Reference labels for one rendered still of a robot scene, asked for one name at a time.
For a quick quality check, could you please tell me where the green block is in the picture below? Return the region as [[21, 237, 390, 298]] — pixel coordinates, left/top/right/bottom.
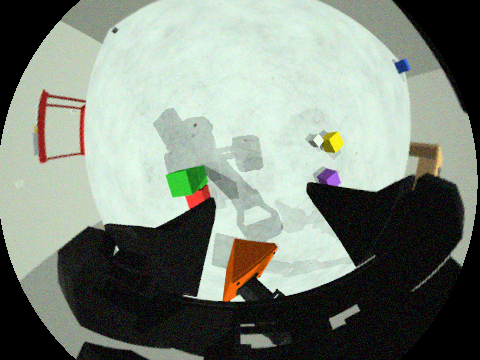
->
[[196, 165, 208, 188], [167, 167, 200, 197]]

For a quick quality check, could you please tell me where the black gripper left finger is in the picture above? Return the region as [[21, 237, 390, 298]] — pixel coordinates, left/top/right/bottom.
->
[[104, 197, 216, 297]]

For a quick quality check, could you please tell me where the yellow block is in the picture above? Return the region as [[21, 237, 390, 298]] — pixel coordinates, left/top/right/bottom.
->
[[321, 131, 344, 153]]

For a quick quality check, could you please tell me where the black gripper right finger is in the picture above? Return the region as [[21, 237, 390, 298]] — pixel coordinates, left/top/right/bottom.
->
[[307, 176, 416, 268]]

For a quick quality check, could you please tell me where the purple cube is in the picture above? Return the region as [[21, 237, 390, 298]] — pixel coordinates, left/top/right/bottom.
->
[[317, 168, 341, 185]]

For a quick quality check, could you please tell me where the blue block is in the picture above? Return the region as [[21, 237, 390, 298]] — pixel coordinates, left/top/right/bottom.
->
[[395, 59, 411, 73]]

